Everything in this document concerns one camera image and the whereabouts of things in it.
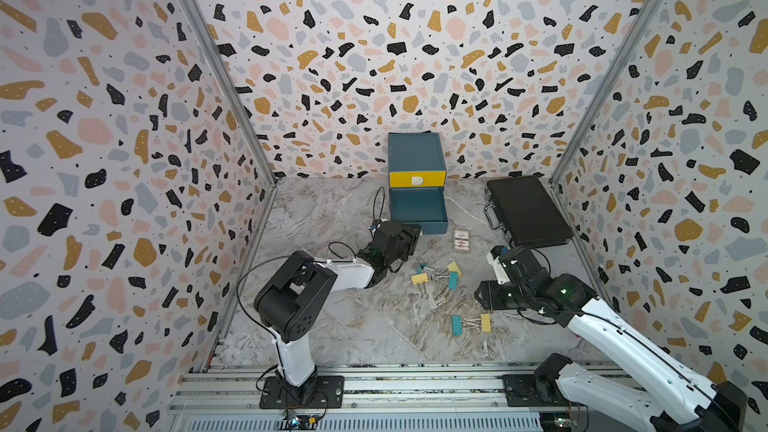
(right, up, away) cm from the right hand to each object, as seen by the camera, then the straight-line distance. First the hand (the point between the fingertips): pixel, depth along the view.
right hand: (481, 294), depth 77 cm
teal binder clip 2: (-5, -11, +8) cm, 15 cm away
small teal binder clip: (-15, +4, +16) cm, 22 cm away
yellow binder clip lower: (+4, -11, +9) cm, 14 cm away
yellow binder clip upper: (-4, +3, +19) cm, 20 cm away
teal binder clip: (-5, 0, +16) cm, 16 cm away
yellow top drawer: (-15, +31, +20) cm, 40 cm away
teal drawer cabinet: (-16, +34, +19) cm, 42 cm away
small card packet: (0, +11, +26) cm, 28 cm away
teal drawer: (-14, +23, +21) cm, 34 cm away
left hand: (-13, +17, +13) cm, 25 cm away
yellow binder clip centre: (-15, 0, +16) cm, 22 cm away
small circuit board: (-47, -29, -5) cm, 55 cm away
